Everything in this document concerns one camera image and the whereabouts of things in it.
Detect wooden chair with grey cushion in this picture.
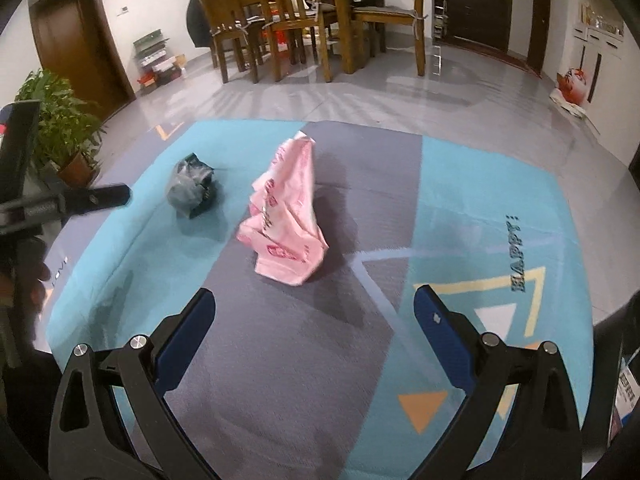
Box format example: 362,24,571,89
351,0,435,78

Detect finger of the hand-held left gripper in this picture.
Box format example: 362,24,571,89
59,183,133,217

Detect person's left hand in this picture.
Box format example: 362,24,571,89
15,239,53,322

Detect black jacket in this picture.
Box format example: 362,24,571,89
185,0,212,50

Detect low shelf rack with items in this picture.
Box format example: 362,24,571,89
131,29,189,97

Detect brown wooden door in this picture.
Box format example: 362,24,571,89
28,0,137,122

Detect white paper bag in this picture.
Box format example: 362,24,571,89
548,87,602,135

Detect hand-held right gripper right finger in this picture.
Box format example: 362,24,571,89
414,284,584,480

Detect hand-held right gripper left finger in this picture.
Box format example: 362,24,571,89
48,287,222,480

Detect dark grey plastic bag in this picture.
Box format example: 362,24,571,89
165,153,224,222

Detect metal rack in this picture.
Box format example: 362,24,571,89
431,0,450,79

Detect blue and grey play mat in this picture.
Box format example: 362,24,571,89
42,119,597,480

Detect red and white bag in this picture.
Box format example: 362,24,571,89
556,66,592,105

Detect pink plastic bag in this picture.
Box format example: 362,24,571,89
235,130,331,287

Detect dark front door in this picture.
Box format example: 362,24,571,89
444,0,517,55

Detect white cabinet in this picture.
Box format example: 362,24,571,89
569,0,632,107

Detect potted green plant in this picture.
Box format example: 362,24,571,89
14,68,109,187

